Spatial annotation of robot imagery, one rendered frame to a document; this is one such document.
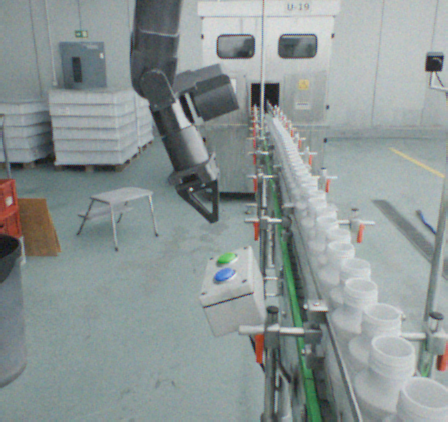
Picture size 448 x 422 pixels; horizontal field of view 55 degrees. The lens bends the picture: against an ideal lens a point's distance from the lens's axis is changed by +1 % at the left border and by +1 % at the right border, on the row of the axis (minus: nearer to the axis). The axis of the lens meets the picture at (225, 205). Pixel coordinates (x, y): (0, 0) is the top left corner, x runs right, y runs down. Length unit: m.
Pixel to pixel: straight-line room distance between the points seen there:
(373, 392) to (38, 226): 3.37
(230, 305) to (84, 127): 6.22
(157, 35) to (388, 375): 0.45
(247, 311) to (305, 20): 4.31
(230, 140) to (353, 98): 6.06
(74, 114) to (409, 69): 7.25
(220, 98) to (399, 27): 10.18
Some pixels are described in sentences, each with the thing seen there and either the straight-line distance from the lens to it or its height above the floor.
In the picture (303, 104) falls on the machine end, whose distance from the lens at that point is 4.78.
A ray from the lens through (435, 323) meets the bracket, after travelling 0.62.
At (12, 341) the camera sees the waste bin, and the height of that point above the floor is 0.21.
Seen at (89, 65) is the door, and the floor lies 1.60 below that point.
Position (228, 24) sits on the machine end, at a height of 1.89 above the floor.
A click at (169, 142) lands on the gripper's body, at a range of 0.64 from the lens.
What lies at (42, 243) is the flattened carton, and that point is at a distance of 3.74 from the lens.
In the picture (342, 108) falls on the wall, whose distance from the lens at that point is 10.48.
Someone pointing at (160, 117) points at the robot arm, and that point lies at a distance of 0.64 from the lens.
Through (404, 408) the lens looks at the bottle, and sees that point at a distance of 0.40.
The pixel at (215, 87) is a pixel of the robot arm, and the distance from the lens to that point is 0.63.
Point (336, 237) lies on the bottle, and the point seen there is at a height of 1.16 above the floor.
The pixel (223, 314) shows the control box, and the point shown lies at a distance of 0.64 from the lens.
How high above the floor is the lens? 1.40
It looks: 17 degrees down
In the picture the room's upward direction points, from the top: straight up
